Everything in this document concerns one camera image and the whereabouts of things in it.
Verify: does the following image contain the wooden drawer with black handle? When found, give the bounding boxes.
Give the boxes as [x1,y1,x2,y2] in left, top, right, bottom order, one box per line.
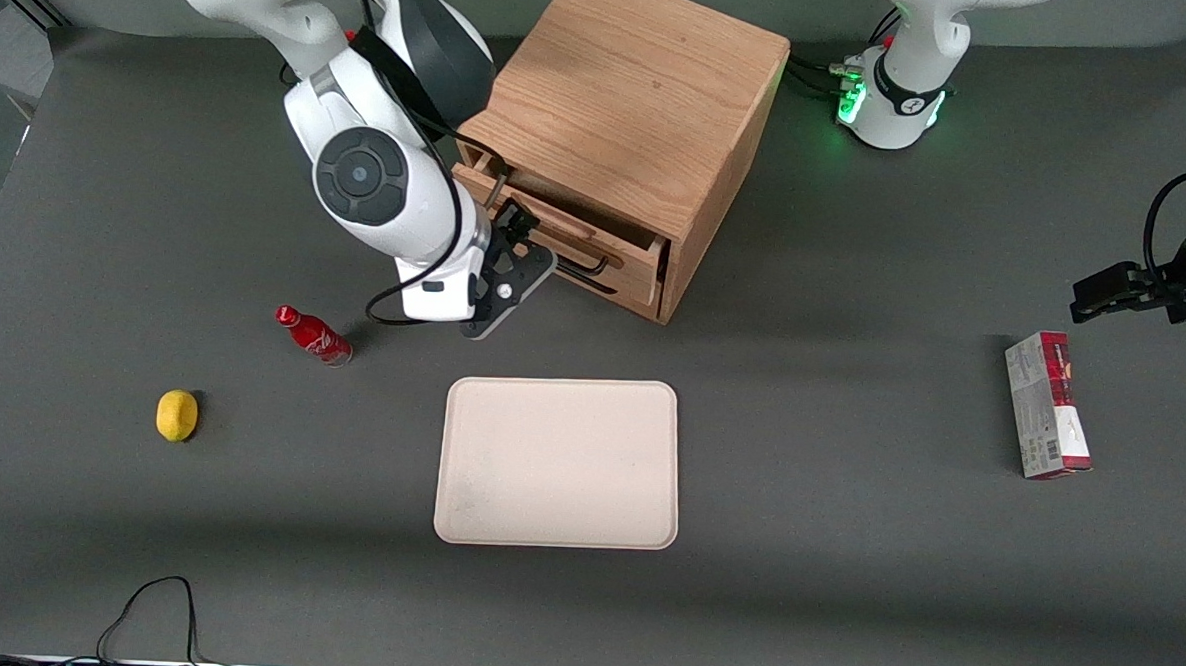
[447,137,674,312]

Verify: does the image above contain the wooden drawer cabinet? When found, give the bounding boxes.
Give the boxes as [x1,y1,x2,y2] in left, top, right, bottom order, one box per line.
[447,0,794,330]

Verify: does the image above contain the red soda bottle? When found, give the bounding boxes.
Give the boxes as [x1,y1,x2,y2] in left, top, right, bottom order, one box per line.
[272,304,356,369]

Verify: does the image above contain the red plaid carton box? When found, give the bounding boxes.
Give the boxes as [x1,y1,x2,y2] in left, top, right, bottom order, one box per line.
[999,329,1099,483]

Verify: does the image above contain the beige plastic tray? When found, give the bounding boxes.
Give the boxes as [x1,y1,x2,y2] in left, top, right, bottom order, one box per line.
[433,371,685,554]

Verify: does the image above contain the yellow lemon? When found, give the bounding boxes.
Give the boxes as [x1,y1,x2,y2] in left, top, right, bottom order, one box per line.
[155,388,200,444]

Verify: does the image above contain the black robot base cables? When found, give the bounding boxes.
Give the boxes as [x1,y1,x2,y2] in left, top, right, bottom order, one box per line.
[783,53,863,103]

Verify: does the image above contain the thin black table cable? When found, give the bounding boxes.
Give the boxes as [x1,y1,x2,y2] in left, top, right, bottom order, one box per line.
[0,567,313,666]

